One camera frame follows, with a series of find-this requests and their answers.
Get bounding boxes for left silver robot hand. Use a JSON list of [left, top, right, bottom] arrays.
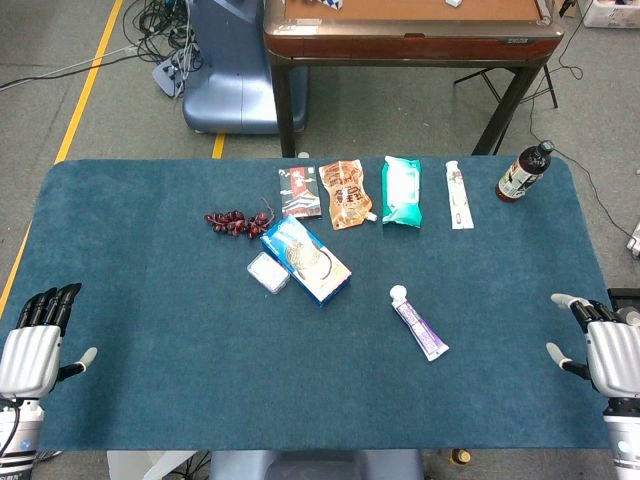
[[0, 282, 99, 401]]

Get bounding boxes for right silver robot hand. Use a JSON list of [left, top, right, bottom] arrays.
[[545, 293, 640, 399]]

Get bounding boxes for purple white tube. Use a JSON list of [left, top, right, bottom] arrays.
[[392, 299, 450, 362]]

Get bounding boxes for white floral toothpaste tube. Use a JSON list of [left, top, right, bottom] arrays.
[[444, 160, 475, 231]]

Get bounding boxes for teal table mat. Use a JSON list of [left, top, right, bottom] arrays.
[[0, 158, 634, 454]]

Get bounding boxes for dark drink bottle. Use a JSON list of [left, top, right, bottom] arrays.
[[495, 140, 555, 204]]

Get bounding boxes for red grape bunch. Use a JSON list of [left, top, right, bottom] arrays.
[[203, 197, 276, 240]]

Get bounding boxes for small white plastic case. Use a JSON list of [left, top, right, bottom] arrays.
[[246, 251, 291, 295]]

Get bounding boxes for green wet wipes pack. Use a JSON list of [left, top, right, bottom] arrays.
[[381, 155, 424, 229]]

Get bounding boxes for blue printed carton box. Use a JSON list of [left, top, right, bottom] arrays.
[[259, 215, 353, 309]]

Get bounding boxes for blue grey robot torso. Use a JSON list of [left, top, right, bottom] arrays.
[[209, 449, 426, 480]]

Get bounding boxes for blue power strip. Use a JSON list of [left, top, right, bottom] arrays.
[[151, 48, 201, 99]]

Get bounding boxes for orange spouted pouch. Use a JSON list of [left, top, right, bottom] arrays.
[[318, 159, 377, 232]]

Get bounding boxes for black and red packet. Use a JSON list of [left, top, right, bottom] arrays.
[[278, 166, 323, 220]]

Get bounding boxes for white storage box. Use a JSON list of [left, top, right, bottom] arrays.
[[582, 0, 640, 29]]

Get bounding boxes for blue grey machine base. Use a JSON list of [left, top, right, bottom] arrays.
[[181, 0, 309, 135]]

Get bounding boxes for brown wooden table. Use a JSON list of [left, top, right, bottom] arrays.
[[263, 0, 566, 159]]

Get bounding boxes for black floor frame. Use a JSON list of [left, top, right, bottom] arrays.
[[607, 287, 640, 312]]

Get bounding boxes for thin black floor cable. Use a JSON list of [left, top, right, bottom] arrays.
[[529, 0, 640, 240]]

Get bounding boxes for long grey floor cable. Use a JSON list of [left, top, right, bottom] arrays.
[[0, 44, 139, 93]]

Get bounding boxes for tangled floor cables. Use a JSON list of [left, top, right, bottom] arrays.
[[122, 0, 204, 66]]

